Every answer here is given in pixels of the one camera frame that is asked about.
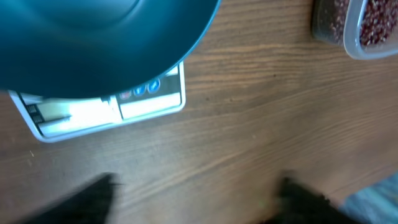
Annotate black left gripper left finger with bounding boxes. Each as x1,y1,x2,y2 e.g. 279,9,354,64
18,173,120,224

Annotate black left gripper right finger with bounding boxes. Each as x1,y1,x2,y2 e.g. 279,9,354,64
261,175,359,224

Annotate white digital kitchen scale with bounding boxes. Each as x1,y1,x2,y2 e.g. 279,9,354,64
9,63,186,143

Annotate blue plastic bowl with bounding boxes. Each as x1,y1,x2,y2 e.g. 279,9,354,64
1,0,221,98

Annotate clear plastic container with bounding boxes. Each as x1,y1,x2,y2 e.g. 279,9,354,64
311,0,397,60

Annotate red adzuki beans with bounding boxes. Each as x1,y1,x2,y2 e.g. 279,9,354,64
330,0,397,47

